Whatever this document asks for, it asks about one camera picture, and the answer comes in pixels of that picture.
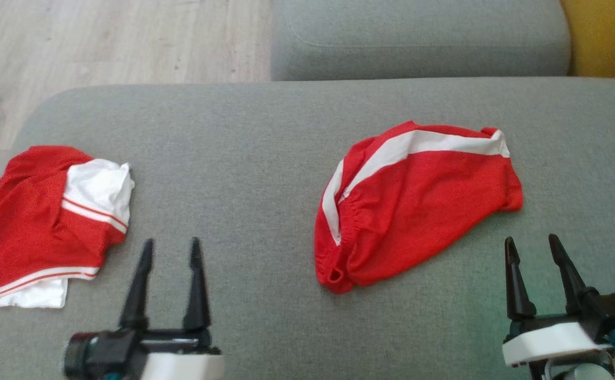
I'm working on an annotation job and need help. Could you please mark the grey fabric sofa ottoman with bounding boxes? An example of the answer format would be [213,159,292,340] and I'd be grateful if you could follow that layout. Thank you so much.
[0,77,615,380]

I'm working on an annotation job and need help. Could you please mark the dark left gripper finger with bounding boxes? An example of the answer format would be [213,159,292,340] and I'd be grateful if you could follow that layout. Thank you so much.
[119,239,155,332]
[183,237,212,332]

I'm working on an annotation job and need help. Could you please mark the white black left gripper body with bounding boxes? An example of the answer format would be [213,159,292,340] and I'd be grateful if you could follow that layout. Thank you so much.
[88,328,226,380]

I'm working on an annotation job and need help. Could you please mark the red shirt with white sleeves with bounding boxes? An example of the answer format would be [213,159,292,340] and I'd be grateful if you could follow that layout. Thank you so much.
[0,146,135,312]

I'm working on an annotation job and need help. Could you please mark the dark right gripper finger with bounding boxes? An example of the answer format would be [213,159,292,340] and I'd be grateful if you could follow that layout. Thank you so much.
[504,237,536,321]
[548,234,598,315]

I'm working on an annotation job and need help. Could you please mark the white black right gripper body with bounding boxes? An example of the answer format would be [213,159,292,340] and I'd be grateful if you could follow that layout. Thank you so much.
[502,311,615,380]

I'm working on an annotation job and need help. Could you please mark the grey sofa seat cushion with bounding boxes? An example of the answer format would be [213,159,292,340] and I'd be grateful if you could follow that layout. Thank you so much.
[270,0,572,82]

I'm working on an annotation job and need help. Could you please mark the red shorts with white stripe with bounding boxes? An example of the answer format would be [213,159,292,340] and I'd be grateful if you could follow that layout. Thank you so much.
[314,121,524,295]

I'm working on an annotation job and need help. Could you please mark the yellow sofa backrest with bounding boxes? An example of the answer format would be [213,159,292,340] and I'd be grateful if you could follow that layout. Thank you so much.
[560,0,615,81]

